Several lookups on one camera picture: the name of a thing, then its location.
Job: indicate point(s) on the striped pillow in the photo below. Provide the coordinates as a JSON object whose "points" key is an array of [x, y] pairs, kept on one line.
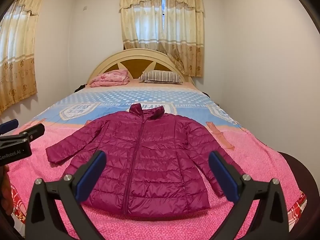
{"points": [[160, 76]]}

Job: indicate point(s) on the cream floral centre curtain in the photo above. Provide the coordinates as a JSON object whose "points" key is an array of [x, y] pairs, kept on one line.
{"points": [[172, 27]]}

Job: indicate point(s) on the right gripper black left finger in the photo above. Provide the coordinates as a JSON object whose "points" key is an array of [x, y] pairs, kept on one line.
{"points": [[43, 218]]}

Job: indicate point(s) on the magenta puffer jacket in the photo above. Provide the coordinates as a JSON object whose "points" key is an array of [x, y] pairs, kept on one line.
{"points": [[157, 163]]}

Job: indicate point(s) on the folded pink blanket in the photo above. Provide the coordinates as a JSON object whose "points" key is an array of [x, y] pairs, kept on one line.
{"points": [[113, 78]]}

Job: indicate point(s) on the person's left hand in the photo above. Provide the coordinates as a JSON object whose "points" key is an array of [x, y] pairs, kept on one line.
{"points": [[6, 198]]}

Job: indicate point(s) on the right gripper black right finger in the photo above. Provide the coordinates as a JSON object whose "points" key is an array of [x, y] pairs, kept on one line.
{"points": [[270, 220]]}

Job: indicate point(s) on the pink and blue bedspread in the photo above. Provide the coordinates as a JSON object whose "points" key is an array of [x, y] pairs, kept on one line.
{"points": [[75, 111]]}

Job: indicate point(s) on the cream floral side curtain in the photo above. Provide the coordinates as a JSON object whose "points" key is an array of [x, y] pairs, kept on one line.
{"points": [[18, 80]]}

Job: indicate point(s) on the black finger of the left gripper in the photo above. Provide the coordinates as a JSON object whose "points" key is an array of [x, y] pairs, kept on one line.
{"points": [[8, 126], [31, 134]]}

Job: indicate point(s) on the dark wooden footboard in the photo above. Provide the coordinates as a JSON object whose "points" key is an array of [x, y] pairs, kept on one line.
{"points": [[308, 225]]}

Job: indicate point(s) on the cream arched wooden headboard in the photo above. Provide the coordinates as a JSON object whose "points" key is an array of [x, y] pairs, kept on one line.
{"points": [[137, 61]]}

